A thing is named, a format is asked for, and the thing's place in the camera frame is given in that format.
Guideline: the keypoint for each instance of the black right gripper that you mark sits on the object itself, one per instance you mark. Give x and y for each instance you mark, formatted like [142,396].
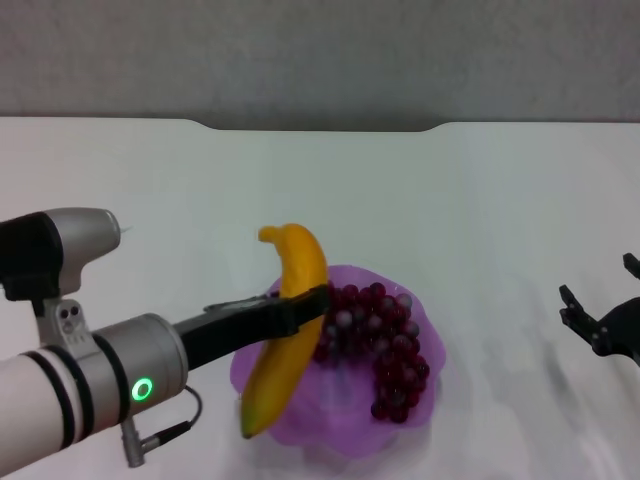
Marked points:
[622,330]

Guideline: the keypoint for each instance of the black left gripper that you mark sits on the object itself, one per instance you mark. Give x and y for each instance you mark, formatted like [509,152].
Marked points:
[235,327]

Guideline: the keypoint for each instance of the yellow banana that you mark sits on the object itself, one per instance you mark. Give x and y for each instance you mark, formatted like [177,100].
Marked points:
[295,270]

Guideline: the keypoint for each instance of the bunch of red grapes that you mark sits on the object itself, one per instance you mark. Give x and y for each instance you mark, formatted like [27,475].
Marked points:
[390,350]

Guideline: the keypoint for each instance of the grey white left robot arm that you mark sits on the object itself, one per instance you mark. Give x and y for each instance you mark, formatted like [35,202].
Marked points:
[50,390]

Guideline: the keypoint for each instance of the purple scalloped plastic plate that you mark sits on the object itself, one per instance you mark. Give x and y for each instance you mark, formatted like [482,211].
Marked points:
[340,430]

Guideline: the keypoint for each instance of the grey black wrist camera housing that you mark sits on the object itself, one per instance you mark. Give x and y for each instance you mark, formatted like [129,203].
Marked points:
[75,240]

